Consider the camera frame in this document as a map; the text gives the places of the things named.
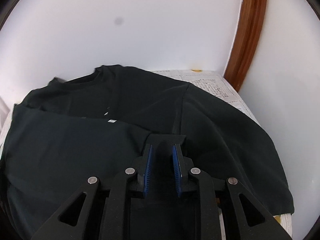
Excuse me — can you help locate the fruit print tablecloth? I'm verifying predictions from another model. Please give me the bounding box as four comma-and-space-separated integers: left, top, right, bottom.
0, 68, 294, 240

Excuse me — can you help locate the black long-sleeve sweatshirt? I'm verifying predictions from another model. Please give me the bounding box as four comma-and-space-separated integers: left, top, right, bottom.
0, 64, 295, 240

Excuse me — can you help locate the brown wooden door frame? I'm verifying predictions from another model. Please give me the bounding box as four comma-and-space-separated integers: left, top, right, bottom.
223, 0, 267, 92

